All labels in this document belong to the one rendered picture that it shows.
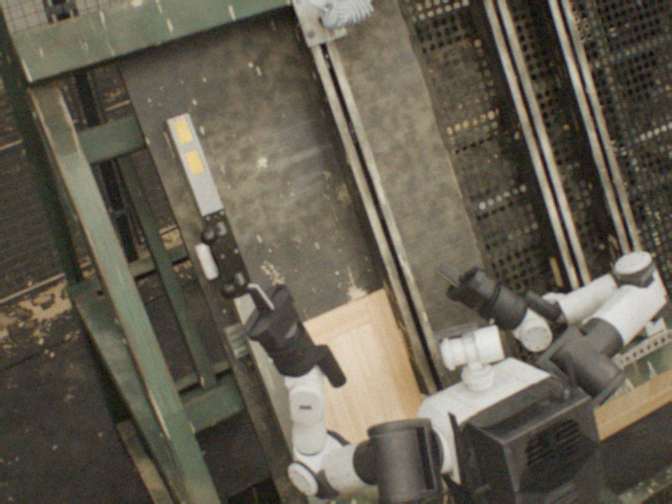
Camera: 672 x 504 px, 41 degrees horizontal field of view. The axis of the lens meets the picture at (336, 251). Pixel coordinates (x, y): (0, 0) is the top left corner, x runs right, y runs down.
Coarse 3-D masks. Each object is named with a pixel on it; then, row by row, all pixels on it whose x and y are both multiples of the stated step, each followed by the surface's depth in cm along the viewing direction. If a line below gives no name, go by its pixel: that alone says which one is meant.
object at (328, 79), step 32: (320, 0) 201; (320, 32) 201; (320, 64) 205; (320, 96) 210; (352, 96) 208; (352, 128) 209; (352, 160) 209; (352, 192) 214; (384, 192) 212; (384, 224) 214; (384, 256) 212; (384, 288) 218; (416, 288) 216; (416, 320) 218; (416, 352) 216; (448, 384) 220
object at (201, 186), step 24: (168, 120) 196; (192, 144) 198; (192, 192) 199; (216, 192) 200; (240, 312) 203; (264, 360) 205; (264, 384) 206; (288, 408) 208; (288, 432) 208; (288, 456) 211
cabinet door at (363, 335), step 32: (320, 320) 212; (352, 320) 215; (384, 320) 219; (352, 352) 216; (384, 352) 219; (352, 384) 216; (384, 384) 219; (416, 384) 222; (352, 416) 216; (384, 416) 219; (416, 416) 222
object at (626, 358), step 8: (664, 336) 246; (648, 344) 245; (656, 344) 246; (664, 344) 247; (632, 352) 243; (640, 352) 243; (648, 352) 245; (616, 360) 241; (624, 360) 242; (632, 360) 243
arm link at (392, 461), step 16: (400, 432) 166; (416, 432) 169; (368, 448) 170; (384, 448) 165; (400, 448) 165; (416, 448) 166; (352, 464) 174; (368, 464) 169; (384, 464) 165; (400, 464) 164; (416, 464) 165; (368, 480) 172; (384, 480) 164; (400, 480) 163; (416, 480) 164; (384, 496) 164
